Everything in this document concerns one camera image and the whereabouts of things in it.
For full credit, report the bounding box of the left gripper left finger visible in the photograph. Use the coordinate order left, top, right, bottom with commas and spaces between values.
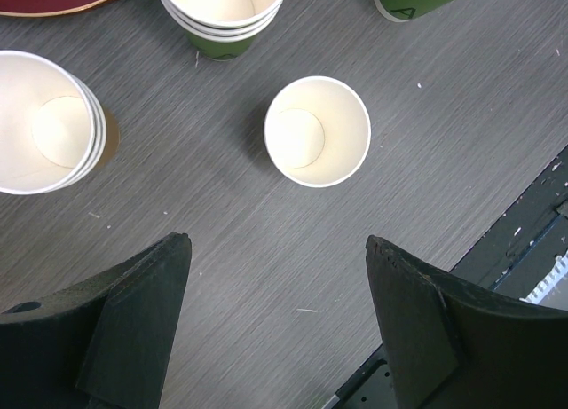
1, 232, 192, 408

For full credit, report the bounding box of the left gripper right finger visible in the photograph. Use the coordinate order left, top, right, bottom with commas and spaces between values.
366, 236, 567, 408

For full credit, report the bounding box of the brown paper cup stack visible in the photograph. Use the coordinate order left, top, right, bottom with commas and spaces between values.
1, 50, 121, 195

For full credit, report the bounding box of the single brown paper cup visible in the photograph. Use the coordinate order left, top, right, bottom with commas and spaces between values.
264, 75, 371, 188

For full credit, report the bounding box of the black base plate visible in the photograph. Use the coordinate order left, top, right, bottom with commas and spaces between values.
327, 152, 567, 408

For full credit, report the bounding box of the white slotted cable duct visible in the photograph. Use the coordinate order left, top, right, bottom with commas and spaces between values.
520, 254, 567, 305

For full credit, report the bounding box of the green paper cup stack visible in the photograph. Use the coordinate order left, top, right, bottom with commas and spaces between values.
161, 0, 284, 61

